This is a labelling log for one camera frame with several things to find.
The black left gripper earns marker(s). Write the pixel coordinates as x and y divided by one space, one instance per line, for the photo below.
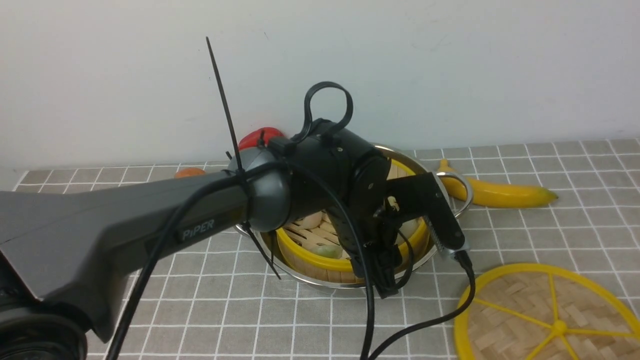
368 237

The yellow-rimmed bamboo steamer basket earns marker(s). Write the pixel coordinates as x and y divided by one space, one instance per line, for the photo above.
291 237

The woven bamboo steamer lid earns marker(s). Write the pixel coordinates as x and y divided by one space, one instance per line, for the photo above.
529 311

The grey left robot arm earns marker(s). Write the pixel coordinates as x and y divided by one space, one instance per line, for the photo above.
72 263

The stainless steel pot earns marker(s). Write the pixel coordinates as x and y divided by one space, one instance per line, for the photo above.
331 281

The white round bun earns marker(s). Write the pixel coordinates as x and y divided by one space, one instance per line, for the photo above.
406 230

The green dumpling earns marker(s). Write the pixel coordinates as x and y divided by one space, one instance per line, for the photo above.
329 251

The pink dumpling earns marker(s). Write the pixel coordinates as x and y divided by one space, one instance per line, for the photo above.
311 221

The yellow banana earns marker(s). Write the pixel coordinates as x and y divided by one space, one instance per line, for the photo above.
496 195

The black zip tie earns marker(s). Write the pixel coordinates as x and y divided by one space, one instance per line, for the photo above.
227 125

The red bell pepper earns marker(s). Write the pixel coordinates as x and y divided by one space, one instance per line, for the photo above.
259 137

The grey checked tablecloth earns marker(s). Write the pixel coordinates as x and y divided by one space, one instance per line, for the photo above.
219 300

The brown potato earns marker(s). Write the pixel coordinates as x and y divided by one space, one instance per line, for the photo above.
189 172

